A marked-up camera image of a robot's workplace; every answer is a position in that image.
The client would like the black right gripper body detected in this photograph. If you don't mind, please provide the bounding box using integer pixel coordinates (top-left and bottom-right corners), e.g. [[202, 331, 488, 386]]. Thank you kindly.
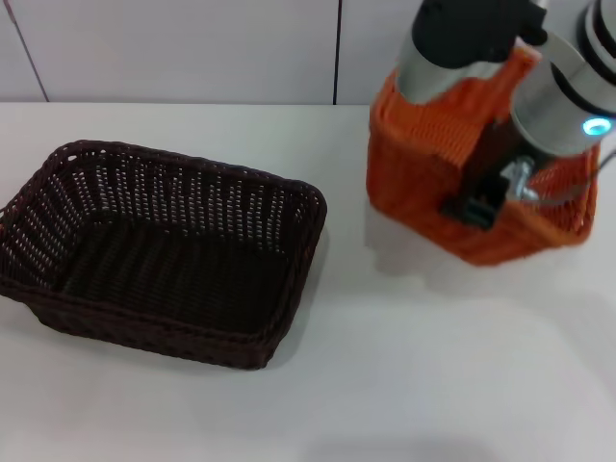
[[459, 117, 520, 206]]

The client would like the silver metal wrist bracket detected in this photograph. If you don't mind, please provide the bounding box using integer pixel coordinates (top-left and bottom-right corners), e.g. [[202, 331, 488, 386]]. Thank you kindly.
[[500, 156, 539, 202]]

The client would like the thin black cable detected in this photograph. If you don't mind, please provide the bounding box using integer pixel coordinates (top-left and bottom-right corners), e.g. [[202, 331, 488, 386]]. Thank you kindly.
[[531, 148, 616, 209]]

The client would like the orange woven basket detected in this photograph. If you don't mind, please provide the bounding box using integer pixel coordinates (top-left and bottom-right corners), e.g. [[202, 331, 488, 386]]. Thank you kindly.
[[364, 45, 601, 269]]

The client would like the dark brown woven basket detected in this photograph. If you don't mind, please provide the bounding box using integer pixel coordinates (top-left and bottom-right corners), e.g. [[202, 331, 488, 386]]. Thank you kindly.
[[0, 139, 328, 371]]

